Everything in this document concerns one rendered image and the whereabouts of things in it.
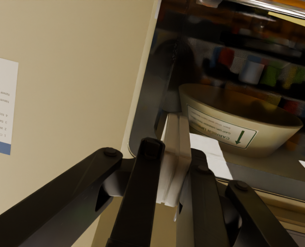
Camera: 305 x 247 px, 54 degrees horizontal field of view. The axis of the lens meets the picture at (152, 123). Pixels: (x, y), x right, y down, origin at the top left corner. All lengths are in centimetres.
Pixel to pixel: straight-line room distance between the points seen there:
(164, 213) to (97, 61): 53
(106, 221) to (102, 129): 51
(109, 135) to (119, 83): 15
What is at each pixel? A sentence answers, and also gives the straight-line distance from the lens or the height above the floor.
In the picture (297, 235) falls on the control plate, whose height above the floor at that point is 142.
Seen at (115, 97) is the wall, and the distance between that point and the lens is 79.
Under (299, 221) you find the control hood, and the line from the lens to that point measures 40.
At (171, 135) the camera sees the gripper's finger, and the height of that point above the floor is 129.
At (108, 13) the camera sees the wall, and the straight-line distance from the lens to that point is 78.
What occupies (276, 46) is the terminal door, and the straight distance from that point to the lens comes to 33.
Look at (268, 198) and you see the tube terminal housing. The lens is 40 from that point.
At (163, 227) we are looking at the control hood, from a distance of 34.
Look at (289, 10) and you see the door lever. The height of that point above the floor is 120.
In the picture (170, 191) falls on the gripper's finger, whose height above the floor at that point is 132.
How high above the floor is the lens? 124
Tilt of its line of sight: 19 degrees up
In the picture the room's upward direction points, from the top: 166 degrees counter-clockwise
